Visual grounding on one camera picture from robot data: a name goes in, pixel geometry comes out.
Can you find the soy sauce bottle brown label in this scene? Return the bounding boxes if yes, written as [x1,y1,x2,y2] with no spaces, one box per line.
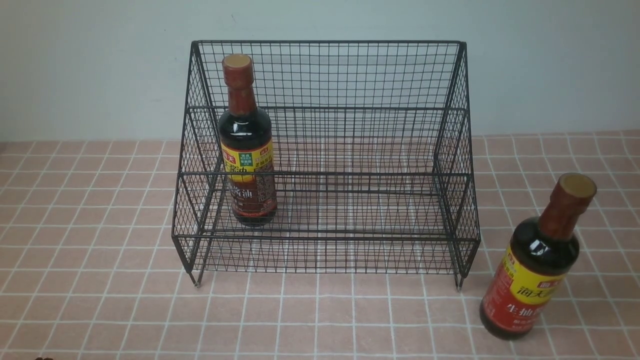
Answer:
[217,54,278,228]

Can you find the soy sauce bottle red label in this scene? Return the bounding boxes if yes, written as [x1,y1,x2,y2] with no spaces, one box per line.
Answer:
[478,172,598,341]

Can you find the black wire mesh shelf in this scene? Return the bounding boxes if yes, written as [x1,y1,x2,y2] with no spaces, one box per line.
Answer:
[171,39,481,290]

